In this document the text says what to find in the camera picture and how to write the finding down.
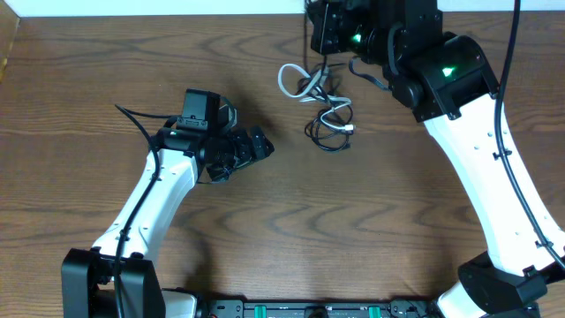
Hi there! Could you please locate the white back board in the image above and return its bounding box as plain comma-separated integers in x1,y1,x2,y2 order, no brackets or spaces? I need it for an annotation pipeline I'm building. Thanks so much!
5,0,564,18

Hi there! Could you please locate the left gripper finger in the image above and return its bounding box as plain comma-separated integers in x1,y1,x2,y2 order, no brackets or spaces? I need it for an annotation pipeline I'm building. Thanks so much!
250,126,275,150
252,147,274,163

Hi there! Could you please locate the white usb cable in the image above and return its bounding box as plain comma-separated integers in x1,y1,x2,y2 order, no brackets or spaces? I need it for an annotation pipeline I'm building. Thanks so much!
277,63,356,133

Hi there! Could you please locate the cardboard side panel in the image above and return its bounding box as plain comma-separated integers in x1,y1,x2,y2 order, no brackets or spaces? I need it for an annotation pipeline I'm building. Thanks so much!
0,0,20,78

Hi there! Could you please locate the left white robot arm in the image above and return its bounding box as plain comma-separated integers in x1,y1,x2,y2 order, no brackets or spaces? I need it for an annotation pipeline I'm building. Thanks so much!
61,126,275,317

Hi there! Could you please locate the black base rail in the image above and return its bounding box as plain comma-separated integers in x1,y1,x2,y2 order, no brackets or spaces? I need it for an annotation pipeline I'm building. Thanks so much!
194,299,442,318

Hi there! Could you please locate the black usb cable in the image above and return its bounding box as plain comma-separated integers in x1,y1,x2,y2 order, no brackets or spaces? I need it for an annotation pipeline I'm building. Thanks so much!
296,55,354,154

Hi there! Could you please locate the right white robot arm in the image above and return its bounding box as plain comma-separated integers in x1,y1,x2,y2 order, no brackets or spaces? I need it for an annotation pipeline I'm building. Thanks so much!
305,1,564,317

